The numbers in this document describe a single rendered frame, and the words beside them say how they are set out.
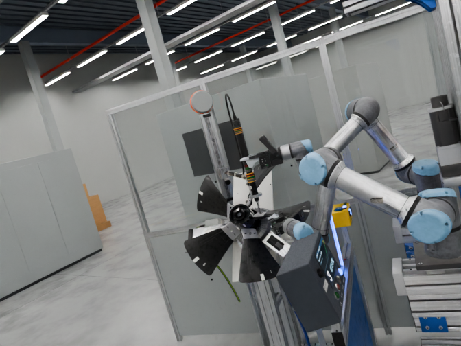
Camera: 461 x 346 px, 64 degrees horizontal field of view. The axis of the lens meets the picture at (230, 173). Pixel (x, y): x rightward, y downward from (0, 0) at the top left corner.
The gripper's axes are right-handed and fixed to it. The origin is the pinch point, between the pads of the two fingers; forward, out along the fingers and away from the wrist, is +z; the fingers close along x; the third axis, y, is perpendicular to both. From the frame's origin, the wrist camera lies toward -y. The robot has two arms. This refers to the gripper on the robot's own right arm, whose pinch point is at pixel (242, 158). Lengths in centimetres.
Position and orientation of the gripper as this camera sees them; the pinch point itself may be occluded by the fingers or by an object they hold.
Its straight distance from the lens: 191.3
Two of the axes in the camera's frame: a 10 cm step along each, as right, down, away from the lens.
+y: 2.5, 9.6, 1.2
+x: 1.8, -1.7, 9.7
